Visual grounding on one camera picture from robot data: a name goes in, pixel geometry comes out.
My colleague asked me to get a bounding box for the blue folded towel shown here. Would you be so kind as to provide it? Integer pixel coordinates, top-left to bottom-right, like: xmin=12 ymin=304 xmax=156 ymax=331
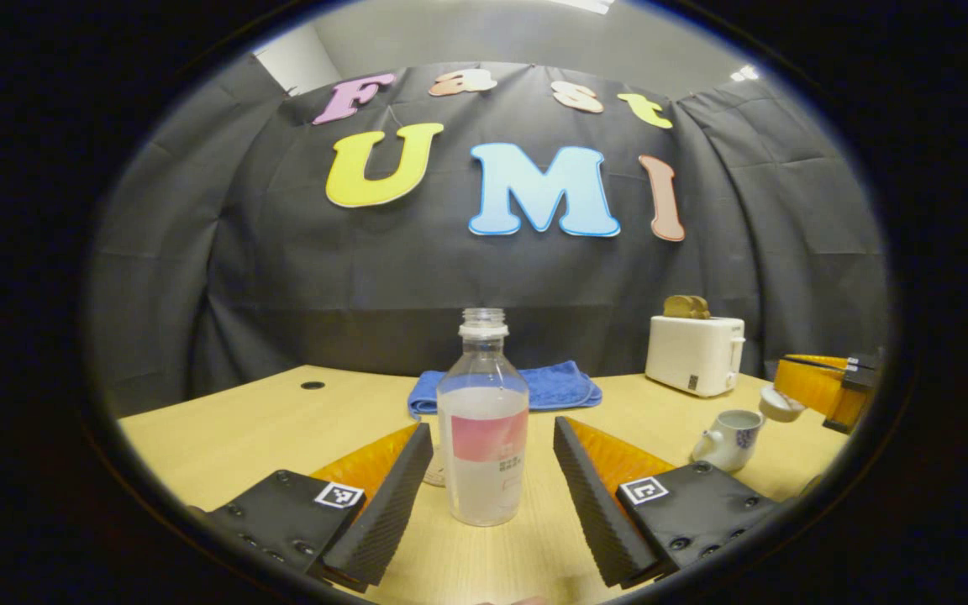
xmin=408 ymin=360 xmax=603 ymax=418

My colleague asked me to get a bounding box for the black backdrop cloth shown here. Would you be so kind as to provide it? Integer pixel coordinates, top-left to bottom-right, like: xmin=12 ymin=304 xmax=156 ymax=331
xmin=85 ymin=59 xmax=892 ymax=421

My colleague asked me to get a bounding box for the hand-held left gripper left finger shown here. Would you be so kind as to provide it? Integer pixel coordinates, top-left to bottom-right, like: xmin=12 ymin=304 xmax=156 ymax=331
xmin=190 ymin=422 xmax=434 ymax=589

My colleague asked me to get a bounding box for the white blue-patterned teacup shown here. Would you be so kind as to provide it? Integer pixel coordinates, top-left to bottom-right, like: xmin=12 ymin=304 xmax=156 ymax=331
xmin=691 ymin=409 xmax=765 ymax=473

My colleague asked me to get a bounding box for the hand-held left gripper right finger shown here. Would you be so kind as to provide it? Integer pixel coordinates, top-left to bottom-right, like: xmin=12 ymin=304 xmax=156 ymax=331
xmin=553 ymin=416 xmax=787 ymax=589

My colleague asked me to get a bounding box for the white toaster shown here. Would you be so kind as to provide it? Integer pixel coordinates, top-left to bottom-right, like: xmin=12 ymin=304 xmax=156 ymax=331
xmin=645 ymin=315 xmax=746 ymax=398

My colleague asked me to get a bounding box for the clear plastic water bottle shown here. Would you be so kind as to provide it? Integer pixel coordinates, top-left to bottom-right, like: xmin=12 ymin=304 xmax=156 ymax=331
xmin=436 ymin=308 xmax=530 ymax=528

